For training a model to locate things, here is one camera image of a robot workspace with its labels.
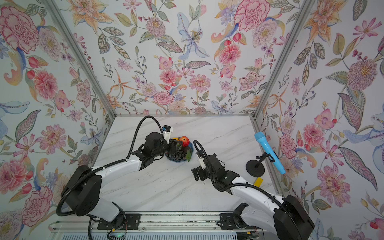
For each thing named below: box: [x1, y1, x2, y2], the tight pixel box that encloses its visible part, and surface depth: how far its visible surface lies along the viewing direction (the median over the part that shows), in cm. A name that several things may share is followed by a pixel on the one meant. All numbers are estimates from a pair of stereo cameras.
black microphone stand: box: [245, 152, 276, 178], surface depth 92 cm
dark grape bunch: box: [173, 145, 192, 162], surface depth 92 cm
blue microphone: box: [254, 131, 286, 175], surface depth 76 cm
